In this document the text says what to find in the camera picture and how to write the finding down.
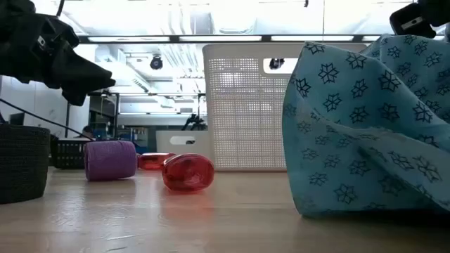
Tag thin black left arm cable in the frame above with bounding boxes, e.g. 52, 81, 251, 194
0, 98, 96, 142

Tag red bottle with white cap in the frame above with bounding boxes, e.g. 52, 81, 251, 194
161, 153, 215, 193
136, 152, 176, 171

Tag small white plastic bin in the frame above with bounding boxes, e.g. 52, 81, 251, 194
155, 130, 212, 163

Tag blue storage bins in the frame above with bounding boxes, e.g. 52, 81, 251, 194
119, 126, 149, 154

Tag large white perforated basket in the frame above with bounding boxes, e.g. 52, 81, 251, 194
202, 42, 368, 172

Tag small black mesh basket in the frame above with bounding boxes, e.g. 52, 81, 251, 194
50, 136, 93, 170

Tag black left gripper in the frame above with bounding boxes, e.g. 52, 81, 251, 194
20, 0, 117, 106

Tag purple bandage roll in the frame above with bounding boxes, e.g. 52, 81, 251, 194
84, 140, 138, 182

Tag black monitor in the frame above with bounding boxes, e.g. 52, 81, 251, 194
8, 112, 25, 127

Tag teal patterned gown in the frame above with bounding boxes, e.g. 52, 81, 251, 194
281, 33, 450, 218

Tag dark background shelf unit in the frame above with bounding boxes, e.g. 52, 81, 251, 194
89, 93, 120, 141

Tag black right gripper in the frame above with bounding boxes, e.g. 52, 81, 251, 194
389, 0, 450, 39

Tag black overhead crossbar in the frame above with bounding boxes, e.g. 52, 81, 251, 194
77, 34, 398, 44

